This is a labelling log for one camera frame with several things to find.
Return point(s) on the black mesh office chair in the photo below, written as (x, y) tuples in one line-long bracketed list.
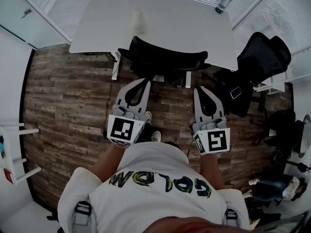
[(257, 62)]

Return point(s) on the person's white shoe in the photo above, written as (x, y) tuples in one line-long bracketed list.
[(156, 136), (148, 116)]

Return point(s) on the white desk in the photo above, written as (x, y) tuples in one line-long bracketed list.
[(182, 25)]

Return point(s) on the white vase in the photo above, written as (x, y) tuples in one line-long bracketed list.
[(139, 21)]

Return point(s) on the person's black trousers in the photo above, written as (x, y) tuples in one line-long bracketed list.
[(145, 136)]

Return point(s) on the person's right forearm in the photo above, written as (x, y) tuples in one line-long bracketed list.
[(211, 171)]

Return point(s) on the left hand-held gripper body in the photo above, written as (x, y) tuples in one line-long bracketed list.
[(121, 130)]

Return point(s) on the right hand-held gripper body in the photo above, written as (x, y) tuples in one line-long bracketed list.
[(216, 142)]

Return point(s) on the dark-capped clear bottle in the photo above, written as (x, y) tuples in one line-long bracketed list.
[(224, 1)]

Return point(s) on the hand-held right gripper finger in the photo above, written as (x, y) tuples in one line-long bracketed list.
[(196, 108), (218, 110)]

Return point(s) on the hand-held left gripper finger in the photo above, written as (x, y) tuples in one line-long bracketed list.
[(122, 94), (145, 101)]

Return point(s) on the person's left forearm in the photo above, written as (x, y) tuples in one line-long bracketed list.
[(109, 161)]

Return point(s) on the person's right white shoe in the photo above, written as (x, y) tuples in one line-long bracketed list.
[(156, 136)]

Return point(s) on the person's left white shoe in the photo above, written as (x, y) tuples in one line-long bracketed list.
[(148, 116)]

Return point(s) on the black smartphone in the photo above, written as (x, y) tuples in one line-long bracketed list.
[(236, 92)]

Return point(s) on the white metal rack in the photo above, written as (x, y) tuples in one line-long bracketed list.
[(272, 87)]

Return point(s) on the red box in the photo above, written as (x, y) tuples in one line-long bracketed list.
[(8, 176)]

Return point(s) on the teal bottle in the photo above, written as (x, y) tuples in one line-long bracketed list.
[(2, 147)]

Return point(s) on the person's white printed shirt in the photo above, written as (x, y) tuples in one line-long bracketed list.
[(155, 203)]

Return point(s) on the small white side table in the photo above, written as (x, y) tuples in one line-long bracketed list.
[(9, 154)]

